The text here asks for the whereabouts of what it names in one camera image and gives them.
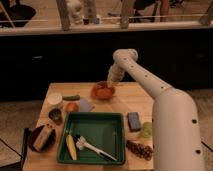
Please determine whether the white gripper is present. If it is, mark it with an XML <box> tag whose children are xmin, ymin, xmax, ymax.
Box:
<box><xmin>107</xmin><ymin>64</ymin><xmax>125</xmax><ymax>84</ymax></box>

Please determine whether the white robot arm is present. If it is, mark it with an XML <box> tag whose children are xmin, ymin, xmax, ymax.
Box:
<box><xmin>107</xmin><ymin>49</ymin><xmax>205</xmax><ymax>171</ymax></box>

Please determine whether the red bowl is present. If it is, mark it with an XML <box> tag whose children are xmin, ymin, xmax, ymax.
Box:
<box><xmin>91</xmin><ymin>81</ymin><xmax>115</xmax><ymax>100</ymax></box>

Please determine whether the green chili pepper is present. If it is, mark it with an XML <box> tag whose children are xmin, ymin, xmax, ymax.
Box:
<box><xmin>62</xmin><ymin>95</ymin><xmax>80</xmax><ymax>101</ymax></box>

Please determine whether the red tomato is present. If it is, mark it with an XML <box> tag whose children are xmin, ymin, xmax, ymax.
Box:
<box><xmin>65</xmin><ymin>102</ymin><xmax>79</xmax><ymax>112</ymax></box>

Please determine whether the blue sponge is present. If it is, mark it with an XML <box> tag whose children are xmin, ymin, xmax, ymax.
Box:
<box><xmin>127</xmin><ymin>112</ymin><xmax>141</xmax><ymax>132</ymax></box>

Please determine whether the green plastic tray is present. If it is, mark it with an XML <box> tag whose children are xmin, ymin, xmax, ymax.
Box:
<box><xmin>57</xmin><ymin>112</ymin><xmax>126</xmax><ymax>165</ymax></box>

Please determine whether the white cup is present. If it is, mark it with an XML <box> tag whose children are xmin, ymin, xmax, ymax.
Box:
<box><xmin>47</xmin><ymin>93</ymin><xmax>63</xmax><ymax>107</ymax></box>

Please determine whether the bunch of dark grapes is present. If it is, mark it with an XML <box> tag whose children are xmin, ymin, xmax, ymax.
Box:
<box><xmin>126</xmin><ymin>140</ymin><xmax>153</xmax><ymax>161</ymax></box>

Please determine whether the slice of cake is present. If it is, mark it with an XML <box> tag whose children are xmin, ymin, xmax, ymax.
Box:
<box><xmin>33</xmin><ymin>124</ymin><xmax>53</xmax><ymax>151</ymax></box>

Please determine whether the black chair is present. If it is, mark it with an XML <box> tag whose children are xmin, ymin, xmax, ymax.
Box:
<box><xmin>0</xmin><ymin>128</ymin><xmax>30</xmax><ymax>171</ymax></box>

